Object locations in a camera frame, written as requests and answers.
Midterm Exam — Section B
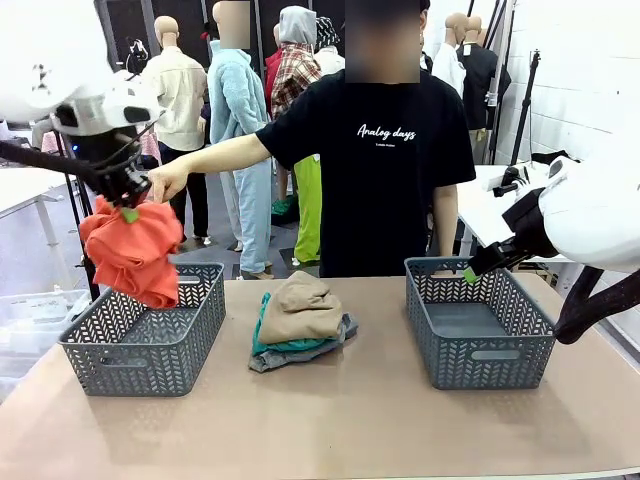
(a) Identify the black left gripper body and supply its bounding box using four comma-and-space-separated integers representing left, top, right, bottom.
74, 128, 152, 207

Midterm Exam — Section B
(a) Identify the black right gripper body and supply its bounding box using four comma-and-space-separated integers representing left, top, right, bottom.
502, 187, 559, 259

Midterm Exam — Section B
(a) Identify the orange garment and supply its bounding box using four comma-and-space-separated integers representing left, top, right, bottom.
79, 195, 185, 310

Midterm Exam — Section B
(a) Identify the beige garment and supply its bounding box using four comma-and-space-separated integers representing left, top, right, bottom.
258, 270, 344, 346

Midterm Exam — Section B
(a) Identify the teal garment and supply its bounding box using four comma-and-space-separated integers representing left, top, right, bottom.
251, 292, 326, 357

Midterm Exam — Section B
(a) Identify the grey garment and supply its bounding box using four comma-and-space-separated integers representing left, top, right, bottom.
248, 312, 360, 374

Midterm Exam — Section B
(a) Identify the person's right hand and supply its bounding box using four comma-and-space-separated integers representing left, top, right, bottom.
147, 162, 190, 204

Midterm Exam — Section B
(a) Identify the table with pink cloth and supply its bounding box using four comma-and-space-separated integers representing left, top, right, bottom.
137, 130, 162, 165

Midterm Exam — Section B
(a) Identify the black garment on table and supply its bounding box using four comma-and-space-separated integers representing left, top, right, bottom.
530, 149, 581, 166

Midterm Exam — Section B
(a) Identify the bare white table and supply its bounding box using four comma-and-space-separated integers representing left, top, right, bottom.
0, 167, 66, 291

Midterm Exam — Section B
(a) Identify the grey plastic woven basket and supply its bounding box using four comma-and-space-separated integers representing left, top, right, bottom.
58, 262, 227, 398
404, 256, 557, 391

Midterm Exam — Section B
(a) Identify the mannequin in cream jacket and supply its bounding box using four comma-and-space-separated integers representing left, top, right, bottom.
140, 15, 210, 241

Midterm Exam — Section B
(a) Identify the black light stand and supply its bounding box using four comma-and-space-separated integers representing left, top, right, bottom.
509, 48, 544, 169

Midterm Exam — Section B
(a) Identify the person in black T-shirt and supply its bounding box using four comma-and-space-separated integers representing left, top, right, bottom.
255, 0, 476, 279

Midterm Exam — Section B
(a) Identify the clear plastic storage box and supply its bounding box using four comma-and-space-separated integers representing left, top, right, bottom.
0, 288, 94, 401

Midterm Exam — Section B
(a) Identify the mannequin in light blue fleece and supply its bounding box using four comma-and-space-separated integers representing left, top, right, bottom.
207, 0, 275, 280

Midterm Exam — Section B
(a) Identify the mannequin in black shirt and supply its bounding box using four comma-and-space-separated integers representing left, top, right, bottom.
457, 15, 512, 166

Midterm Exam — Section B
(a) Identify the mannequin in white shirt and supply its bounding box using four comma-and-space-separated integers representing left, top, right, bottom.
432, 13, 469, 99

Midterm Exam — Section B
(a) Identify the mannequin in red top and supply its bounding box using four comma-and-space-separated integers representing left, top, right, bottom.
263, 22, 285, 119

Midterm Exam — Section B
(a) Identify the mannequin in plaid hooded shirt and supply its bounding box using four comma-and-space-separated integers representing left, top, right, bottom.
269, 5, 324, 266

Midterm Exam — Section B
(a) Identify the mannequin with patterned hood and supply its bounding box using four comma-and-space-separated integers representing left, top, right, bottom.
314, 16, 346, 76

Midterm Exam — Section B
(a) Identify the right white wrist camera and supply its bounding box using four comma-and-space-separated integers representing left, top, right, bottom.
484, 164, 531, 199

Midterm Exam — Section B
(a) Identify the left arm black cable sleeve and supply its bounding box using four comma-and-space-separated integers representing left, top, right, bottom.
0, 119, 161, 189

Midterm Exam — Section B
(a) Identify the arm black cable sleeve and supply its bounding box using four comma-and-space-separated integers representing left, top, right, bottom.
0, 119, 161, 189
553, 264, 640, 345

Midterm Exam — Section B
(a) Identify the right arm black cable sleeve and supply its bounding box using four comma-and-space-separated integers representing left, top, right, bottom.
553, 264, 640, 345

